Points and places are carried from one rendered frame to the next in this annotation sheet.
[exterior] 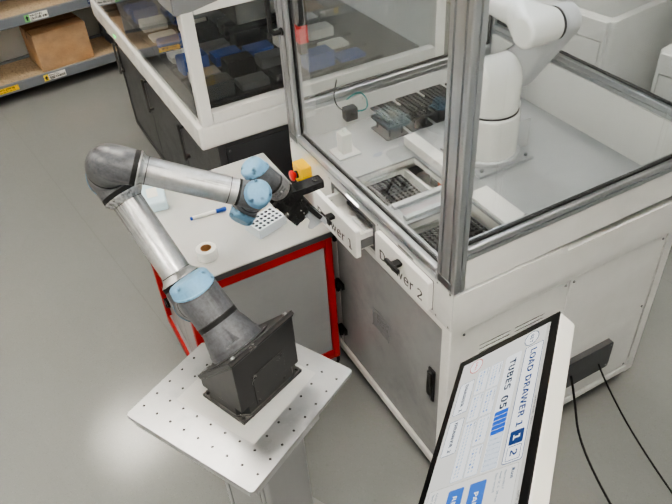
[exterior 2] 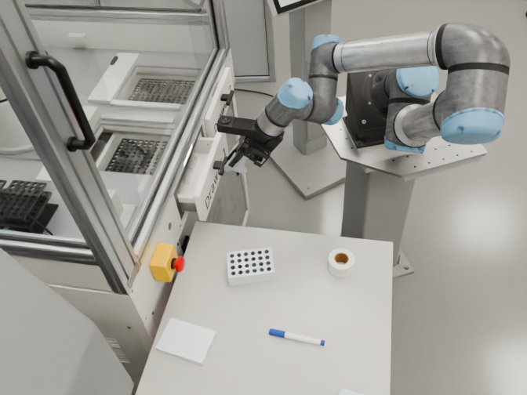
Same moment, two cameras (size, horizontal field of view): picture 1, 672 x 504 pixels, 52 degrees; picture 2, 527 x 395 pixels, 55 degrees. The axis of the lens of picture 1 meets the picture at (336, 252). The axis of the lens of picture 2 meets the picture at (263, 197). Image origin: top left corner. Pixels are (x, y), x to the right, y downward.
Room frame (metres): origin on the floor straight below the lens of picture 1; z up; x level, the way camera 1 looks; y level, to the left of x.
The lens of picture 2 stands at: (2.51, 0.80, 1.92)
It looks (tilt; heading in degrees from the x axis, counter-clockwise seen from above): 48 degrees down; 221
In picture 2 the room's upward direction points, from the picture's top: 6 degrees counter-clockwise
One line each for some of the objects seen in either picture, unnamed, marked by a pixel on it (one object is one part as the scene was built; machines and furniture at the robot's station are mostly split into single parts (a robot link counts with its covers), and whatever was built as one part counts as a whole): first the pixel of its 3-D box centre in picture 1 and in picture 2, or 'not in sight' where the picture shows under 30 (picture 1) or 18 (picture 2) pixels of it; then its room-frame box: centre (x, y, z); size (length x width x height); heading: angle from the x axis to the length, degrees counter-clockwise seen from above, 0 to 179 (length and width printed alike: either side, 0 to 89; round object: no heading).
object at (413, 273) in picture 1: (402, 269); (219, 104); (1.55, -0.20, 0.87); 0.29 x 0.02 x 0.11; 26
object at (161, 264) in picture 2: (301, 172); (165, 262); (2.12, 0.10, 0.88); 0.07 x 0.05 x 0.07; 26
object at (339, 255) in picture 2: (206, 252); (341, 262); (1.81, 0.44, 0.78); 0.07 x 0.07 x 0.04
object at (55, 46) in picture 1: (56, 40); not in sight; (5.11, 1.99, 0.28); 0.41 x 0.32 x 0.28; 124
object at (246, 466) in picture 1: (244, 404); (390, 139); (1.22, 0.29, 0.70); 0.45 x 0.44 x 0.12; 144
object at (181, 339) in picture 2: not in sight; (186, 341); (2.22, 0.24, 0.77); 0.13 x 0.09 x 0.02; 107
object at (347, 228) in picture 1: (336, 222); (212, 172); (1.81, -0.01, 0.87); 0.29 x 0.02 x 0.11; 26
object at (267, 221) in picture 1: (265, 222); (250, 266); (1.96, 0.24, 0.78); 0.12 x 0.08 x 0.04; 133
